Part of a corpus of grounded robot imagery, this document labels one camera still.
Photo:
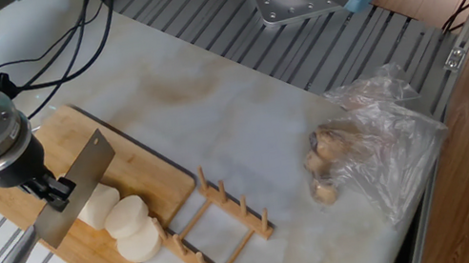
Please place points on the wooden cutting board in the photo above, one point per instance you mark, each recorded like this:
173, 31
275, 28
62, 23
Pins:
152, 184

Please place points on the silver corner bracket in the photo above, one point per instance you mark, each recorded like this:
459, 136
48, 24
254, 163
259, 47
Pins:
455, 59

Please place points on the round white radish slice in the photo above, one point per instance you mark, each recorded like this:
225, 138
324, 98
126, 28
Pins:
143, 246
126, 216

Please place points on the steel cleaver knife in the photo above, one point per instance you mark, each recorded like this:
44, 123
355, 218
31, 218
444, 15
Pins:
90, 164

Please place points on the clear plastic bag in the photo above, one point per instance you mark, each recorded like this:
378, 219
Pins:
389, 157

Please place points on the wooden peg rack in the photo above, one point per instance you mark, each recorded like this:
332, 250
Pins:
236, 208

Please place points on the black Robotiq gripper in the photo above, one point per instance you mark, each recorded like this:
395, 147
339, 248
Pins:
18, 167

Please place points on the white marble slab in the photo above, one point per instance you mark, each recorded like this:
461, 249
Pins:
237, 116

